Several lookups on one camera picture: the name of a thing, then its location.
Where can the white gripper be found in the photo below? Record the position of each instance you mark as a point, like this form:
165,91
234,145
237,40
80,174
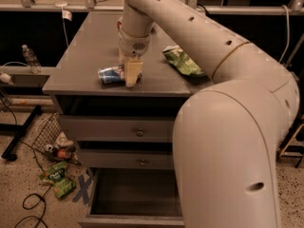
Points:
132,47

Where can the blue silver redbull can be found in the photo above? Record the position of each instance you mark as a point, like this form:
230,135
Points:
110,75

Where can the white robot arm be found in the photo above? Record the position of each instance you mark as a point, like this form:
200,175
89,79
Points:
225,136

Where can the grey drawer cabinet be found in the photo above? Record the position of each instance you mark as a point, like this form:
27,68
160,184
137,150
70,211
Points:
75,89

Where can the grey top drawer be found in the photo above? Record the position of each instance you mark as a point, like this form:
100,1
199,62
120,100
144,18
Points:
117,129

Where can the grey drawer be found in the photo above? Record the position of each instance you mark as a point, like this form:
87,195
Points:
117,129
132,155
133,198

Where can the grey middle drawer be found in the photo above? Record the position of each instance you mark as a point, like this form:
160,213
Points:
132,155

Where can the grey bottom drawer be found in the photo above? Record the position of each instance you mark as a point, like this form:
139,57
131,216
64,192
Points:
133,198

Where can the green chip bag on cabinet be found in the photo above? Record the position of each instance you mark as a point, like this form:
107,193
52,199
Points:
180,60

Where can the clear plastic water bottle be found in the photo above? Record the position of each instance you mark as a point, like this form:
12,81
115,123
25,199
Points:
31,59

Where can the green chip bag on floor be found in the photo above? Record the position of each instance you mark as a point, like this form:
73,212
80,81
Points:
56,176

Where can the black table leg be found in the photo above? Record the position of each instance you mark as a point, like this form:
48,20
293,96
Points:
17,131

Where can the wire basket with trash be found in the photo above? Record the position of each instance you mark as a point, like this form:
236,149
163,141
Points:
53,143

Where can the metal rail frame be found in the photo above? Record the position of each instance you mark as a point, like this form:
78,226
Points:
47,3

